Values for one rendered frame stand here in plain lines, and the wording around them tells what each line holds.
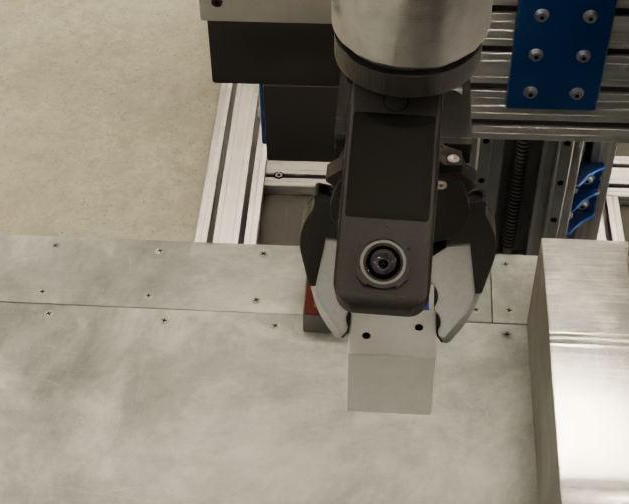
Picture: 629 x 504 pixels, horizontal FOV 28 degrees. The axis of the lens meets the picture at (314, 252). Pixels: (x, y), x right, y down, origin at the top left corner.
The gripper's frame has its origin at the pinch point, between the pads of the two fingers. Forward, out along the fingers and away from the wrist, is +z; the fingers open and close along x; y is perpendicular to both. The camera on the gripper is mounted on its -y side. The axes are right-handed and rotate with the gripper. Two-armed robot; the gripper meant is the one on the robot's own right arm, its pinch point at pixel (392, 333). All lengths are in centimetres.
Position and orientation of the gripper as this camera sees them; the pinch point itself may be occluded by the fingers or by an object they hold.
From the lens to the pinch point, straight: 73.2
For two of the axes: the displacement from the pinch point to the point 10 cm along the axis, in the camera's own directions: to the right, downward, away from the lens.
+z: 0.1, 6.9, 7.2
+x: -10.0, -0.4, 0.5
